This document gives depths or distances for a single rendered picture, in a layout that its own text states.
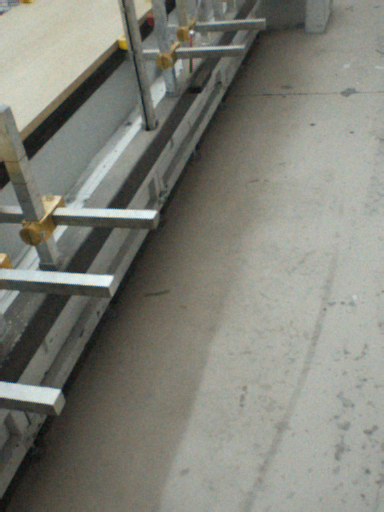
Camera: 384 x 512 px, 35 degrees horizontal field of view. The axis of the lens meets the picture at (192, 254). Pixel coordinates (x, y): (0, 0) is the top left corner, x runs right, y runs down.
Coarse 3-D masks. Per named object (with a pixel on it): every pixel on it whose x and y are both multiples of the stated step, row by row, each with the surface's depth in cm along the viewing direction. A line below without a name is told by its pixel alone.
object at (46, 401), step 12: (0, 384) 98; (12, 384) 98; (0, 396) 96; (12, 396) 96; (24, 396) 95; (36, 396) 95; (48, 396) 95; (60, 396) 95; (12, 408) 97; (24, 408) 96; (36, 408) 95; (48, 408) 94; (60, 408) 96
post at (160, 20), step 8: (152, 0) 199; (160, 0) 198; (152, 8) 200; (160, 8) 199; (160, 16) 201; (160, 24) 203; (160, 32) 204; (168, 32) 207; (160, 40) 206; (168, 40) 207; (160, 48) 208; (168, 48) 207; (168, 72) 213; (168, 80) 214; (176, 80) 216; (168, 88) 216; (176, 88) 217
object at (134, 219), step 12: (0, 216) 142; (12, 216) 141; (60, 216) 137; (72, 216) 136; (84, 216) 135; (96, 216) 134; (108, 216) 134; (120, 216) 133; (132, 216) 132; (144, 216) 131; (156, 216) 133; (132, 228) 134; (144, 228) 133
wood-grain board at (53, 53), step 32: (64, 0) 274; (96, 0) 266; (0, 32) 245; (32, 32) 238; (64, 32) 232; (96, 32) 226; (0, 64) 210; (32, 64) 205; (64, 64) 200; (96, 64) 200; (0, 96) 184; (32, 96) 180; (64, 96) 182; (32, 128) 166; (0, 160) 153
